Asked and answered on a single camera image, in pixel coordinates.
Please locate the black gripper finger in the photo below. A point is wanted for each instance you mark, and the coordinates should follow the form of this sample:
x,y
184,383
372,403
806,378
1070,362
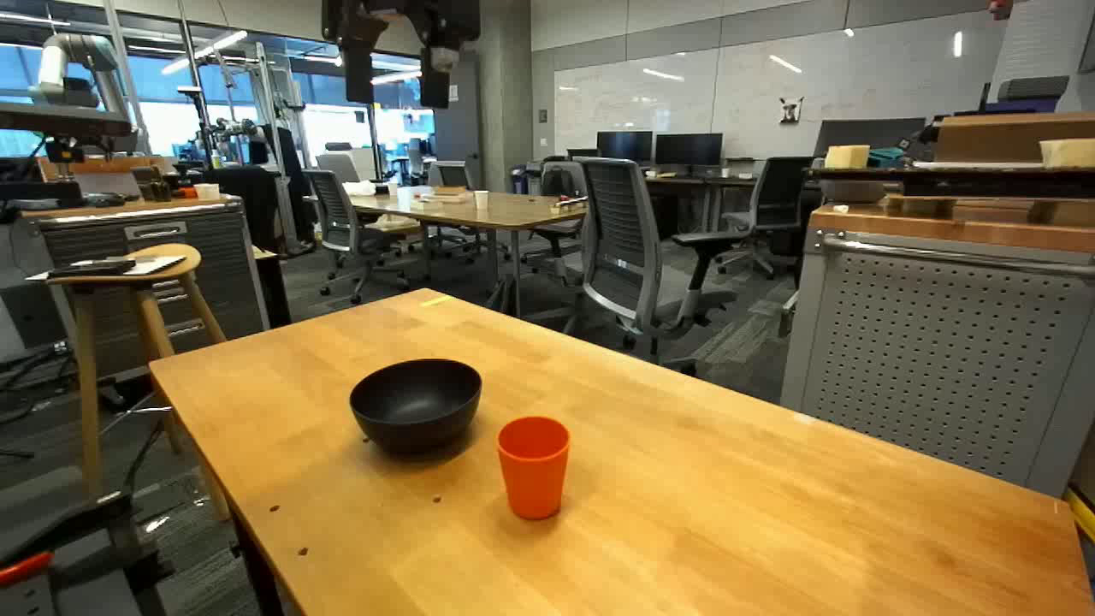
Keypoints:
x,y
361,74
435,81

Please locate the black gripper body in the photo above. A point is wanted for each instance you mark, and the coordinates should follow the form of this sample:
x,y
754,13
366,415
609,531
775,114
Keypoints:
x,y
441,22

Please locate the orange plastic cup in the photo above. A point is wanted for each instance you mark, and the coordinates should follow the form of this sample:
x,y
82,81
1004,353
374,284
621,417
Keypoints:
x,y
531,467

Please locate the black bowl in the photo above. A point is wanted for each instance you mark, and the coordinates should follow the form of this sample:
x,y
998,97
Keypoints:
x,y
414,403

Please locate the wooden meeting table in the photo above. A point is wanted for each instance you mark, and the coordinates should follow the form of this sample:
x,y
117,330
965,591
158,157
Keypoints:
x,y
482,211

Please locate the grey swivel office chair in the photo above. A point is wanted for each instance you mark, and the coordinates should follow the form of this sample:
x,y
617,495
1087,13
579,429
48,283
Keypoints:
x,y
332,216

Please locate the grey low-back office chair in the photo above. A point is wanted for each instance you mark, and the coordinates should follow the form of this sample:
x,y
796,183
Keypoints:
x,y
559,199

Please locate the small black computer monitor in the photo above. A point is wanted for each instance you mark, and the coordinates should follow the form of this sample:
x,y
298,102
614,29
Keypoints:
x,y
623,146

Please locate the grey mesh office chair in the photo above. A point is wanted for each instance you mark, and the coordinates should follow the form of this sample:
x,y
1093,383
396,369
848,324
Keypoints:
x,y
621,244

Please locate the grey cabinet with labels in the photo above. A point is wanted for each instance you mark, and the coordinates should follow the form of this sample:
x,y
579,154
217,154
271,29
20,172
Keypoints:
x,y
193,262

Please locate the wide black computer monitor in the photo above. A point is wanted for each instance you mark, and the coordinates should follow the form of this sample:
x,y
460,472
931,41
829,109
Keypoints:
x,y
690,149

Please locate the white overhead lamp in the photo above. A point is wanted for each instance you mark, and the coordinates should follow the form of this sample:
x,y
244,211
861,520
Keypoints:
x,y
53,67

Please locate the wooden stool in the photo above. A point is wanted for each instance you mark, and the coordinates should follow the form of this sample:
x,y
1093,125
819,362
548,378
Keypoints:
x,y
114,309

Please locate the black office chair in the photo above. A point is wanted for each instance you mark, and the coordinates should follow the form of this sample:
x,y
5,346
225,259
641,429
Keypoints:
x,y
779,199

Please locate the light wooden block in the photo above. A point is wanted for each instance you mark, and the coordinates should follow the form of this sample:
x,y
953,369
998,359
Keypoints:
x,y
848,154

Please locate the wooden shelf unit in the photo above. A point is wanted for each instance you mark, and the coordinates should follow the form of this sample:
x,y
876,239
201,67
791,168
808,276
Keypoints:
x,y
981,211

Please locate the grey perforated metal cabinet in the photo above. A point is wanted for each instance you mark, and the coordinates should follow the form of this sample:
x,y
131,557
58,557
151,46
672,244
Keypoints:
x,y
945,353

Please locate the glass whiteboard wall panel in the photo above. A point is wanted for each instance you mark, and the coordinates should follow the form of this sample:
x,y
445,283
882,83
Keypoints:
x,y
824,86

